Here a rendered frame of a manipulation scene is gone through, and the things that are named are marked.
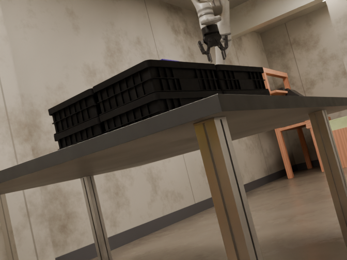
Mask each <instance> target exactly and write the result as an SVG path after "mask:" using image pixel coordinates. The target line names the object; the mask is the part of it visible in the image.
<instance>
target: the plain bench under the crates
mask: <svg viewBox="0 0 347 260"><path fill-rule="evenodd" d="M343 110H347V97H324V96H285V95H245V94H216V95H213V96H210V97H207V98H205V99H202V100H199V101H196V102H193V103H190V104H187V105H185V106H182V107H179V108H176V109H173V110H170V111H168V112H165V113H162V114H160V115H157V116H154V117H151V118H148V119H145V120H142V121H139V122H136V123H134V124H131V125H128V126H125V127H122V128H119V129H117V130H114V131H111V132H109V133H106V134H103V135H100V136H97V137H94V138H91V139H88V140H85V141H83V142H80V143H77V144H74V145H71V146H69V147H66V148H63V149H60V150H58V151H55V152H52V153H49V154H46V155H43V156H40V157H37V158H35V159H32V160H29V161H26V162H23V163H21V164H18V165H15V166H12V167H10V168H7V169H4V170H1V171H0V195H1V194H6V193H11V192H16V191H21V190H26V189H31V188H36V187H41V186H46V185H51V184H56V183H61V182H66V181H71V180H75V179H79V178H80V179H81V184H82V189H83V193H84V198H85V202H86V207H87V211H88V216H89V221H90V225H91V229H92V234H93V238H94V243H95V247H96V251H97V256H98V260H113V258H112V254H111V249H110V246H109V242H108V237H107V233H106V228H105V224H104V219H103V215H102V211H101V206H100V201H99V197H98V193H97V188H96V184H95V181H94V175H99V174H104V173H109V172H114V171H119V170H124V169H128V168H134V167H139V166H142V165H146V164H150V163H153V162H156V161H160V160H163V159H168V158H171V157H175V156H179V155H182V154H186V153H189V152H193V151H197V150H200V152H201V157H202V161H203V165H204V169H205V171H206V175H207V179H208V183H209V187H210V192H211V196H212V200H213V203H214V207H215V211H216V215H217V219H218V224H219V228H220V232H221V234H222V238H223V242H224V246H225V250H226V254H227V259H228V260H263V257H262V254H261V250H260V246H259V242H258V238H257V234H256V230H255V226H254V223H253V219H252V216H251V212H250V208H249V204H248V200H247V196H246V192H245V189H244V185H243V181H242V177H241V173H240V170H239V165H238V161H237V158H236V155H235V151H234V147H233V143H232V141H233V140H237V139H241V138H244V137H248V136H252V135H255V134H259V133H263V132H267V131H271V130H273V129H277V128H281V127H284V126H288V125H292V124H295V123H299V122H303V121H307V120H310V122H311V126H312V129H313V133H314V137H315V139H316V143H317V146H318V150H319V154H320V158H321V161H322V165H323V168H324V172H325V175H326V179H327V182H328V186H329V189H330V194H331V196H332V200H333V203H334V207H335V210H336V214H337V218H338V221H339V225H340V228H341V232H342V236H343V239H344V243H345V246H346V250H347V182H346V179H345V175H344V172H343V168H342V164H341V161H340V157H339V154H338V150H337V147H336V143H335V140H334V136H333V132H332V129H331V126H330V123H329V119H328V116H327V115H329V114H331V113H336V112H339V111H343Z"/></svg>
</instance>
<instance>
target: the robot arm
mask: <svg viewBox="0 0 347 260"><path fill-rule="evenodd" d="M191 1H192V2H193V4H194V6H195V8H196V10H197V14H198V18H199V24H200V28H201V32H202V36H203V40H201V41H198V43H197V44H198V46H199V48H200V50H201V53H202V54H203V55H204V54H205V55H207V58H208V61H209V62H210V63H212V57H211V54H210V48H211V47H215V53H216V64H225V60H226V56H227V54H228V52H229V50H230V47H231V43H232V40H231V28H230V14H229V0H191ZM199 1H204V2H206V3H200V2H199ZM212 6H223V11H222V15H221V16H219V15H218V16H214V13H213V9H212ZM217 22H218V24H217ZM203 43H205V44H206V45H207V51H205V50H204V48H203Z"/></svg>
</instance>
